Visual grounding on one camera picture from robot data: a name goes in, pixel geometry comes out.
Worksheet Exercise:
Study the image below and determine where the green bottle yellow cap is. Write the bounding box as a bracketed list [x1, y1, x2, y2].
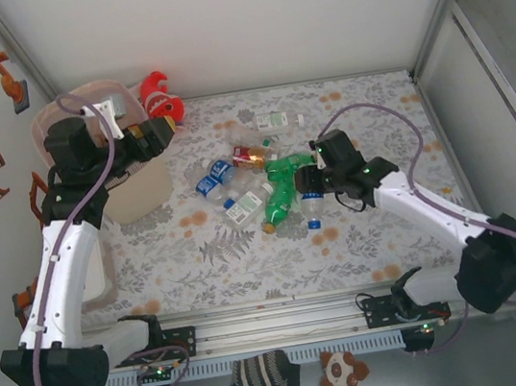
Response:
[254, 172, 307, 237]
[260, 149, 321, 186]

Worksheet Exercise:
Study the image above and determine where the blue label bottle white cap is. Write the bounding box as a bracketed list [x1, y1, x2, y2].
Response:
[198, 151, 261, 202]

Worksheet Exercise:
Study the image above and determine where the square clear bottle white cap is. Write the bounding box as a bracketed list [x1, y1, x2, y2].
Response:
[253, 106, 306, 132]
[220, 181, 280, 231]

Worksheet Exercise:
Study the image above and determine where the red gold label bottle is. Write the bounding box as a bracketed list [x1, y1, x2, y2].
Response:
[230, 139, 281, 176]

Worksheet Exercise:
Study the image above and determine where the beige ribbed waste bin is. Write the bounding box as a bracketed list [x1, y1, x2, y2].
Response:
[23, 69, 179, 236]

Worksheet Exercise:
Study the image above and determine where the beige plastic bin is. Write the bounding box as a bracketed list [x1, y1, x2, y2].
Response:
[23, 72, 156, 197]

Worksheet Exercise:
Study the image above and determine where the red plush toy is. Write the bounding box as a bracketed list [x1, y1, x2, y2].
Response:
[136, 67, 189, 136]

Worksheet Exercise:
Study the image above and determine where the clear bottle green cap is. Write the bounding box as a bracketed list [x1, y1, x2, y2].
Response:
[259, 134, 283, 160]

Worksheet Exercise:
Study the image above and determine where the floral patterned tablecloth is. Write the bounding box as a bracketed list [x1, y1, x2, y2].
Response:
[50, 59, 478, 330]

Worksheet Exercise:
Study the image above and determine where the small circuit board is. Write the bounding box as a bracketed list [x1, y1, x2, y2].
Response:
[411, 319, 448, 336]
[137, 359, 182, 381]

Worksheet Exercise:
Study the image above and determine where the brown white panda plush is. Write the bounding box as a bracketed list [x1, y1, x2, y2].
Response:
[316, 344, 373, 386]

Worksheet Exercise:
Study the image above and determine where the striped black beige sock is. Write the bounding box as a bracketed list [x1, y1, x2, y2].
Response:
[217, 346, 306, 386]

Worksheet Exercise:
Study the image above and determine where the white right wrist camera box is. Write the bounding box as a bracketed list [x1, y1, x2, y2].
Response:
[309, 147, 327, 171]

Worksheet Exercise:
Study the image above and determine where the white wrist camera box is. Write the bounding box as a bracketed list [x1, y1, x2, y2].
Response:
[80, 92, 133, 146]
[309, 147, 327, 171]

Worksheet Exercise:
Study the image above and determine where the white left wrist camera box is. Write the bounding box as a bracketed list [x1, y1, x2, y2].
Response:
[80, 92, 133, 146]

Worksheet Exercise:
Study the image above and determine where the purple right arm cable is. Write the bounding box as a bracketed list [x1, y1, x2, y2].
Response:
[315, 80, 516, 336]

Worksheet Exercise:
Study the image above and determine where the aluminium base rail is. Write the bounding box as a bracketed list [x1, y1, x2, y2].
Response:
[14, 260, 516, 384]

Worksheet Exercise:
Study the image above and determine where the white slotted cable duct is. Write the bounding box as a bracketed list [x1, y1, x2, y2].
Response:
[40, 328, 406, 386]

